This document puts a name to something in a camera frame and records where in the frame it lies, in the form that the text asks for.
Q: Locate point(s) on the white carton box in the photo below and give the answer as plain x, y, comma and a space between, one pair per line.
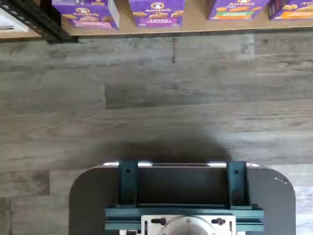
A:
12, 20

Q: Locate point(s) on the wooden shelf board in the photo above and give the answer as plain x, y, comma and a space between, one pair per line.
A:
171, 30
19, 34

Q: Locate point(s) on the silver metal bar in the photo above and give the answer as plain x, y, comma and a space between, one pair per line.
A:
146, 163

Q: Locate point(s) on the grey rounded base plate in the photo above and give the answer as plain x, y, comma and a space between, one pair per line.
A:
90, 195

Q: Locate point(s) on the purple Annie's box pink patch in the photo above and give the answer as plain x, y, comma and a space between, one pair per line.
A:
85, 17

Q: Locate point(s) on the purple Annie's box green patch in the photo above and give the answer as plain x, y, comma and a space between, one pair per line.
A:
234, 11

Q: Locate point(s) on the black metal shelf post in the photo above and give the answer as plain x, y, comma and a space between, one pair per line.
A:
36, 19

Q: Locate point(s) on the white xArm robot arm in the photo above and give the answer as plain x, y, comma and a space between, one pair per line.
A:
187, 227

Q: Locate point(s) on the teal metal base frame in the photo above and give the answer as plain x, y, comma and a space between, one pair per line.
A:
127, 181

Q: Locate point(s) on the purple Annie's box violet patch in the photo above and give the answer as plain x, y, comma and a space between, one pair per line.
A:
157, 14

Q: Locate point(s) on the purple Annie's box orange patch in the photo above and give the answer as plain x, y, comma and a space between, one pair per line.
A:
293, 12

